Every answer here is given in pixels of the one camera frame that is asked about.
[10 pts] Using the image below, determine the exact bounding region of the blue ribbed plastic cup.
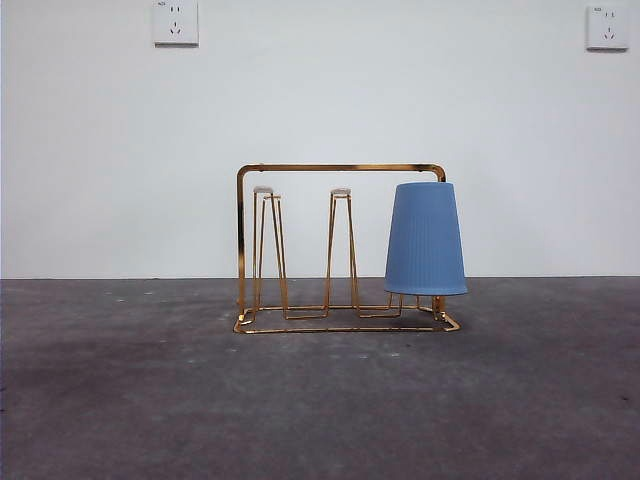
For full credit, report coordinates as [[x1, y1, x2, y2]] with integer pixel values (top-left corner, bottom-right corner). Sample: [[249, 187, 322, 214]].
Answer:
[[383, 181, 469, 297]]

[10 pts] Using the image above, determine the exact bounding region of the gold wire cup rack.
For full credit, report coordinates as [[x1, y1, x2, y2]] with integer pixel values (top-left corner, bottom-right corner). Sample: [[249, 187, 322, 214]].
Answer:
[[233, 162, 461, 335]]

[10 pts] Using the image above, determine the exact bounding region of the white wall socket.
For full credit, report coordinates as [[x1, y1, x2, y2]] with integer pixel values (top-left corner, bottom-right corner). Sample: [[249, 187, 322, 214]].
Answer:
[[585, 5, 630, 52], [153, 0, 200, 49]]

